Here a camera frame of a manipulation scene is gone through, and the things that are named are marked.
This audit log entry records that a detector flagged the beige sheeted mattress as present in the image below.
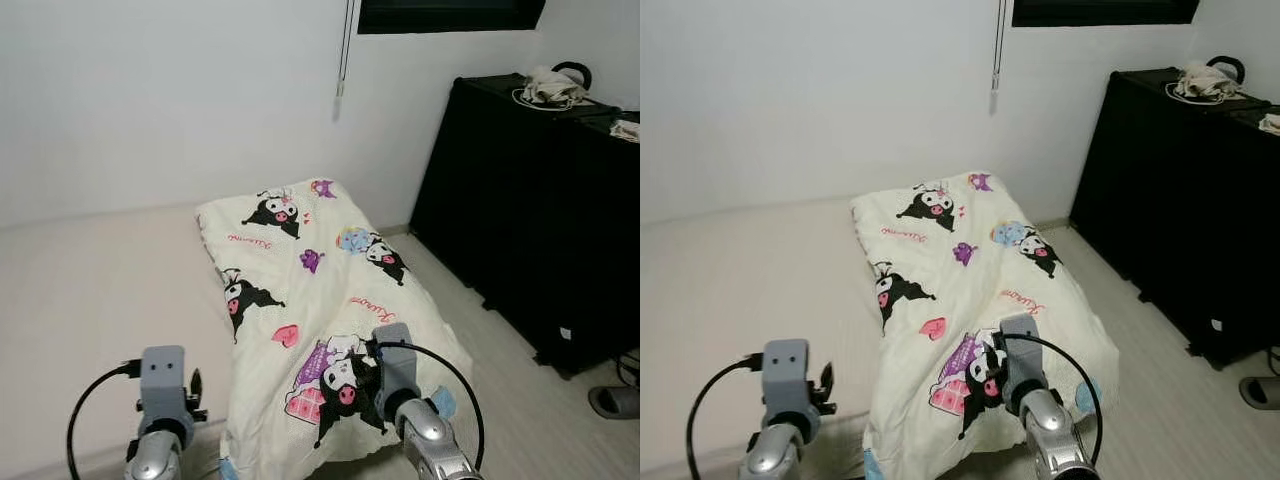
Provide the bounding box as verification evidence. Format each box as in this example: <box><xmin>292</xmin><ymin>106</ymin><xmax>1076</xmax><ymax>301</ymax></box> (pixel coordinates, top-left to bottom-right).
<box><xmin>0</xmin><ymin>205</ymin><xmax>421</xmax><ymax>480</ymax></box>
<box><xmin>640</xmin><ymin>195</ymin><xmax>1076</xmax><ymax>480</ymax></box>

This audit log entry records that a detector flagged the black storage cabinet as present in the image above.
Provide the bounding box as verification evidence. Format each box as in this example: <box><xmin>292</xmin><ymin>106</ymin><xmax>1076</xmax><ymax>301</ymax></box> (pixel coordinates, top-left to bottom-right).
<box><xmin>1140</xmin><ymin>103</ymin><xmax>1280</xmax><ymax>369</ymax></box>
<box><xmin>485</xmin><ymin>108</ymin><xmax>641</xmax><ymax>379</ymax></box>
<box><xmin>410</xmin><ymin>74</ymin><xmax>621</xmax><ymax>306</ymax></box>
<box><xmin>1070</xmin><ymin>68</ymin><xmax>1276</xmax><ymax>293</ymax></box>

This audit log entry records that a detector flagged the dark window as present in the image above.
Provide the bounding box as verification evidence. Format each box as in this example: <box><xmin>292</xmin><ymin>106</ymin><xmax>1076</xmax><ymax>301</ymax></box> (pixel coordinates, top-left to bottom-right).
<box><xmin>1012</xmin><ymin>0</ymin><xmax>1199</xmax><ymax>27</ymax></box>
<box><xmin>357</xmin><ymin>0</ymin><xmax>548</xmax><ymax>35</ymax></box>

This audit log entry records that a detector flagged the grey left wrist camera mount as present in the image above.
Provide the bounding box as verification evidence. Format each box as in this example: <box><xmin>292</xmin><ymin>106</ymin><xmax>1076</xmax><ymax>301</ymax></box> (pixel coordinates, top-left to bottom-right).
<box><xmin>140</xmin><ymin>346</ymin><xmax>189</xmax><ymax>421</ymax></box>
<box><xmin>762</xmin><ymin>339</ymin><xmax>811</xmax><ymax>416</ymax></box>

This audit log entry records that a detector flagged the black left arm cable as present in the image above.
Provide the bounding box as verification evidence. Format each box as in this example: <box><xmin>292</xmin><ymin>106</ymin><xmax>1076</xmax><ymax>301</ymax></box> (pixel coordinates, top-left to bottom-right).
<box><xmin>67</xmin><ymin>360</ymin><xmax>143</xmax><ymax>480</ymax></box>
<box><xmin>686</xmin><ymin>353</ymin><xmax>766</xmax><ymax>480</ymax></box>

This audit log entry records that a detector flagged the grey blind pull cord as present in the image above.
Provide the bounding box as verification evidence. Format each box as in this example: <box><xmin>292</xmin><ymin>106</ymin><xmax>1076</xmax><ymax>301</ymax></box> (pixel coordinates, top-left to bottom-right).
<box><xmin>989</xmin><ymin>0</ymin><xmax>1005</xmax><ymax>115</ymax></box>
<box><xmin>333</xmin><ymin>0</ymin><xmax>359</xmax><ymax>123</ymax></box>

